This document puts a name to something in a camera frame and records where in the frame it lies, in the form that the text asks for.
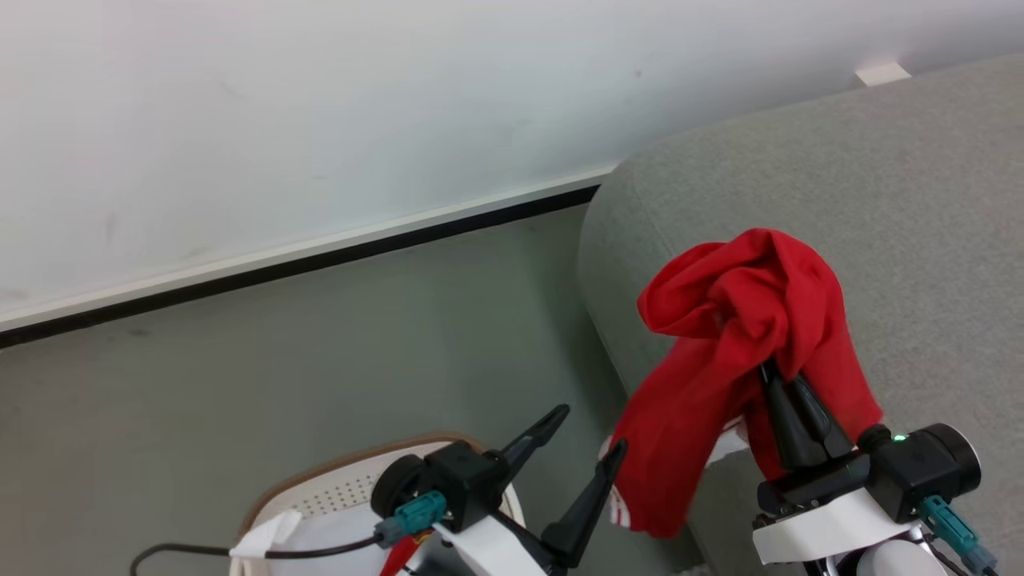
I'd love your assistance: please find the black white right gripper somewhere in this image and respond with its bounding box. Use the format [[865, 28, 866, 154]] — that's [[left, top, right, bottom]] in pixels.
[[751, 361, 922, 566]]

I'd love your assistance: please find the small white wall block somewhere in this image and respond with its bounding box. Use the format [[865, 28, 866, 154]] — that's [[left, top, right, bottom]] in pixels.
[[854, 62, 913, 87]]

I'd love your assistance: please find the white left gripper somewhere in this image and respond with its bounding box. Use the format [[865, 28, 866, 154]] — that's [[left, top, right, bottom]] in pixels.
[[432, 405, 628, 576]]

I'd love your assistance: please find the black and white skirting board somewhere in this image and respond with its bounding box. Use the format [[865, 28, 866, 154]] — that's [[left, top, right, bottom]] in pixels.
[[0, 164, 618, 350]]

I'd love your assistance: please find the small red fabric piece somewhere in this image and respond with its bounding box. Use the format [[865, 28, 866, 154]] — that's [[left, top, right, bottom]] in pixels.
[[379, 531, 434, 576]]

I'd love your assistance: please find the red garment with white stripes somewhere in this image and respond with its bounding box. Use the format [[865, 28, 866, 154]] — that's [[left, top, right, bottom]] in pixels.
[[610, 228, 885, 538]]

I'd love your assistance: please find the white laundry basket tan rim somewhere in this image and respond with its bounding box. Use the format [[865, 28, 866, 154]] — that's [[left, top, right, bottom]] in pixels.
[[228, 432, 529, 576]]

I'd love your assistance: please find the grey fabric sofa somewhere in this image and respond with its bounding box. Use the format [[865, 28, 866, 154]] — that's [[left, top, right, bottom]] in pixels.
[[576, 52, 1024, 576]]

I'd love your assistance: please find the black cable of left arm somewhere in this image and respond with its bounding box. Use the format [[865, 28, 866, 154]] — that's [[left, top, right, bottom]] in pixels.
[[130, 538, 383, 576]]

